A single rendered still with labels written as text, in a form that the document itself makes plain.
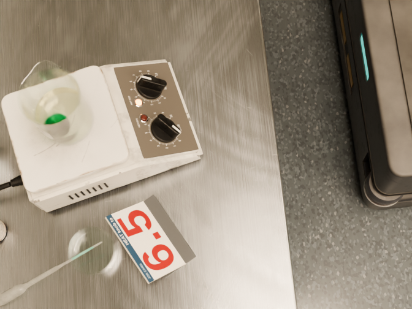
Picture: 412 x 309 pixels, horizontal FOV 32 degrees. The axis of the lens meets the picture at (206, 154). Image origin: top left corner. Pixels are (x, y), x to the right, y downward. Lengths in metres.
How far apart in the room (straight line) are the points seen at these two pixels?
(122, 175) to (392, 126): 0.63
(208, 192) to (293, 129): 0.83
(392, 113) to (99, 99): 0.65
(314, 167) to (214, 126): 0.79
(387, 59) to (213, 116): 0.54
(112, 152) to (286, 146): 0.91
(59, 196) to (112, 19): 0.25
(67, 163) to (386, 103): 0.69
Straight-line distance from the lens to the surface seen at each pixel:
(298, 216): 1.62
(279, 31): 1.76
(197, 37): 0.93
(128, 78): 0.85
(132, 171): 0.82
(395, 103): 1.33
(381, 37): 1.38
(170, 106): 0.85
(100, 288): 0.86
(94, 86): 0.82
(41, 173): 0.81
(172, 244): 0.85
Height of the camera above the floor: 1.59
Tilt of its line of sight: 74 degrees down
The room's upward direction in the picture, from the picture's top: 11 degrees counter-clockwise
